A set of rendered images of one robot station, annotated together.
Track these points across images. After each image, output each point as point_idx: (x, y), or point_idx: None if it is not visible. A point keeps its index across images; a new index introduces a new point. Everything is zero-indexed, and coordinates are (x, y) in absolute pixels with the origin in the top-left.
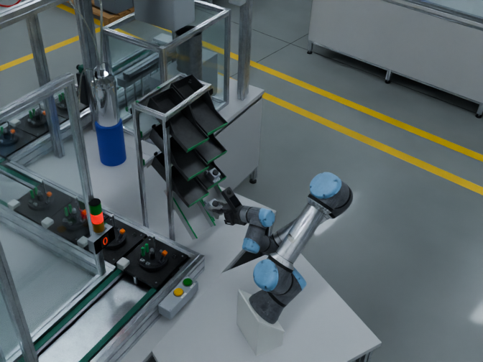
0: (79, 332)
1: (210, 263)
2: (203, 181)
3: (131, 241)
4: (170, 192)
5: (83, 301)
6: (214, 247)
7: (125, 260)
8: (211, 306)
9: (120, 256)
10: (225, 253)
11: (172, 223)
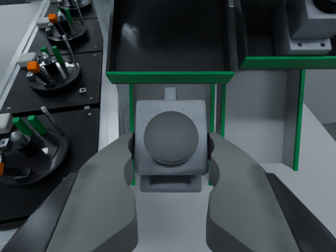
0: None
1: (154, 243)
2: (252, 31)
3: (67, 99)
4: (97, 0)
5: None
6: (199, 210)
7: (0, 121)
8: None
9: (22, 109)
10: (206, 245)
11: (129, 110)
